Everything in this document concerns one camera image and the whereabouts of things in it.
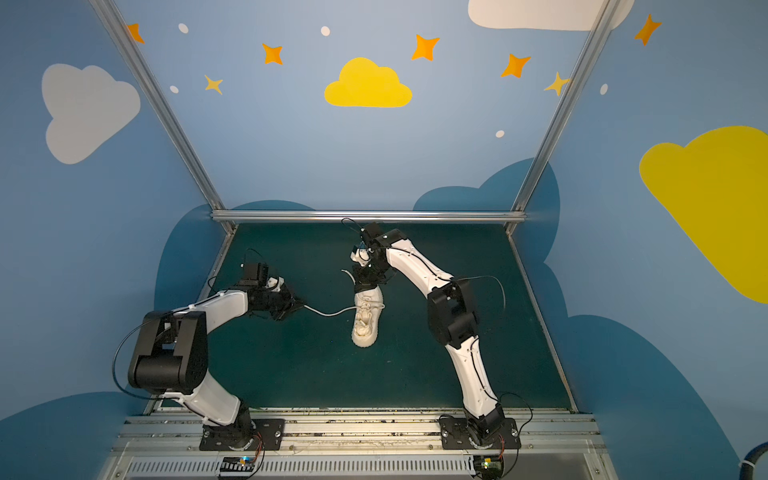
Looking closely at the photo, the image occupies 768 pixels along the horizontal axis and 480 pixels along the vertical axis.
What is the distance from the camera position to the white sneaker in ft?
2.89

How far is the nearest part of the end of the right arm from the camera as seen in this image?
2.38ft

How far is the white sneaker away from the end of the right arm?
4 cm
